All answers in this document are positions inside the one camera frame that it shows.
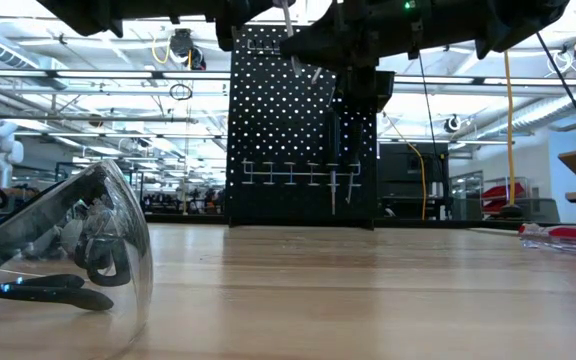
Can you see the red storage bin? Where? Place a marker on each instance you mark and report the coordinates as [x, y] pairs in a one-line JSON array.
[[503, 192]]

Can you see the red screwdriver marked 1/4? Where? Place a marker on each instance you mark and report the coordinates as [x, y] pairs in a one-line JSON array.
[[568, 232]]

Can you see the black metal pegboard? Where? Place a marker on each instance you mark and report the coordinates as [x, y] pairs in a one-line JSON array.
[[278, 125]]

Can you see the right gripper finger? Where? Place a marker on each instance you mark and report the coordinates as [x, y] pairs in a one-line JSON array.
[[323, 42]]

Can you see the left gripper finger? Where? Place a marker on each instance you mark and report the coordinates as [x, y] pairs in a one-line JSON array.
[[238, 12]]

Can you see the clear safety glasses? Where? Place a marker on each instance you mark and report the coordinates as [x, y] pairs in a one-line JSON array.
[[33, 220]]

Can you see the black cabinet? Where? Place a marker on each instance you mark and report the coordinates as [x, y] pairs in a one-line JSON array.
[[413, 175]]

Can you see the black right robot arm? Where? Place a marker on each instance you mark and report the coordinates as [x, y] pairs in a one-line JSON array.
[[518, 15]]

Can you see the black aluminium table frame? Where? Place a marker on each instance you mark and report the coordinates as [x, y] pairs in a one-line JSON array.
[[418, 223]]

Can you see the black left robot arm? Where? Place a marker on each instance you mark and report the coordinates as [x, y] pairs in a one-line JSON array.
[[83, 15]]

